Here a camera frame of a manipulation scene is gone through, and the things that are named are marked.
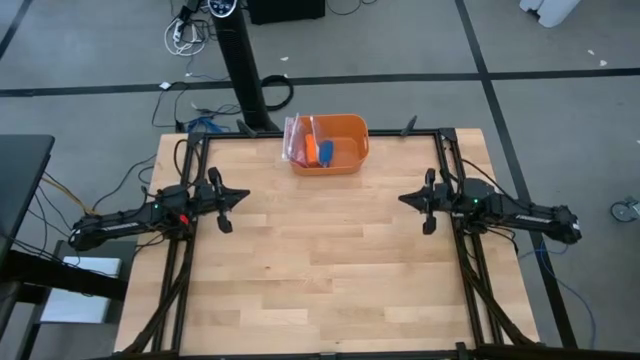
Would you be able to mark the plastic bag with orange roll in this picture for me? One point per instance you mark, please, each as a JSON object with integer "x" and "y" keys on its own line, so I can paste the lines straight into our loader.
{"x": 294, "y": 147}

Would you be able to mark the caster wheel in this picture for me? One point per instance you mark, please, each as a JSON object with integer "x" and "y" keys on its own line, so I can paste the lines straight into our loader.
{"x": 622, "y": 212}

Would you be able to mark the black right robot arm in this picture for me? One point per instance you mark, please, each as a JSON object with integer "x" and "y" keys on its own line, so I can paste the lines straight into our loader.
{"x": 525, "y": 217}

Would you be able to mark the black metal table frame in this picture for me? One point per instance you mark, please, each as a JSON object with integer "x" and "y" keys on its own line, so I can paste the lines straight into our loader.
{"x": 182, "y": 300}

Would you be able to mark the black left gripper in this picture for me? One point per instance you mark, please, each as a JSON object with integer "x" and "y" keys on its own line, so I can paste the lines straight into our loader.
{"x": 210, "y": 197}

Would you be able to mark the black desk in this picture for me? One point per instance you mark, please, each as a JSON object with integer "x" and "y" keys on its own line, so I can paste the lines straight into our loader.
{"x": 22, "y": 175}

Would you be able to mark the red tag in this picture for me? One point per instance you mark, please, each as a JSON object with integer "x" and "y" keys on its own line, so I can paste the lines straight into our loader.
{"x": 184, "y": 219}

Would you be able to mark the black box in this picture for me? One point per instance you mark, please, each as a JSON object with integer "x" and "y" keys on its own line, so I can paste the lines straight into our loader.
{"x": 285, "y": 10}

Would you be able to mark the black tower fan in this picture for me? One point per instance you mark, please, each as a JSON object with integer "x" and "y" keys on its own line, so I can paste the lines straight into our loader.
{"x": 242, "y": 65}

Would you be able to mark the orange plastic bin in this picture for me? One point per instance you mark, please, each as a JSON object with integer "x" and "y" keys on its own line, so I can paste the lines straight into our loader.
{"x": 350, "y": 150}

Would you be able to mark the blue elastic bandage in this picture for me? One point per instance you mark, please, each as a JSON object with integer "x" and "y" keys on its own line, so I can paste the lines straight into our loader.
{"x": 326, "y": 152}

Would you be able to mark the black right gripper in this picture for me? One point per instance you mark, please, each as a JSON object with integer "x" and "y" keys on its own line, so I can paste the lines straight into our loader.
{"x": 440, "y": 200}

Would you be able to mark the orange bandage roll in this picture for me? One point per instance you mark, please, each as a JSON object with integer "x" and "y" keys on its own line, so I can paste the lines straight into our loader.
{"x": 311, "y": 150}

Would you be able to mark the black frame bracket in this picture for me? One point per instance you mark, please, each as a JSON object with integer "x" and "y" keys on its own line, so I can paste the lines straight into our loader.
{"x": 409, "y": 126}

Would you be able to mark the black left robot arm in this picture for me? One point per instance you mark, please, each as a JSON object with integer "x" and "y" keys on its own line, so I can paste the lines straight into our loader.
{"x": 125, "y": 225}

